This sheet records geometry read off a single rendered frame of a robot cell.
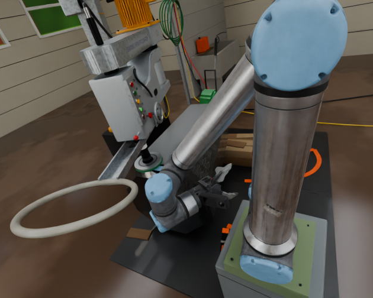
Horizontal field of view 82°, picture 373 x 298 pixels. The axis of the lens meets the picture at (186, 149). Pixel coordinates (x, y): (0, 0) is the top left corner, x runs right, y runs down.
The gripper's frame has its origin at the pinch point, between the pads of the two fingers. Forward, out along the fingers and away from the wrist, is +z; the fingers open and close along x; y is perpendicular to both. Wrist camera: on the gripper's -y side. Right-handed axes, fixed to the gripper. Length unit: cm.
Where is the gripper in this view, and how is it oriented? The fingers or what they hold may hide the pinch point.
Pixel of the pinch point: (236, 179)
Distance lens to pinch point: 91.5
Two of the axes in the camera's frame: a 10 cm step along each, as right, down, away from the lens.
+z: 8.5, -4.1, 3.4
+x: 2.7, 8.8, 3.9
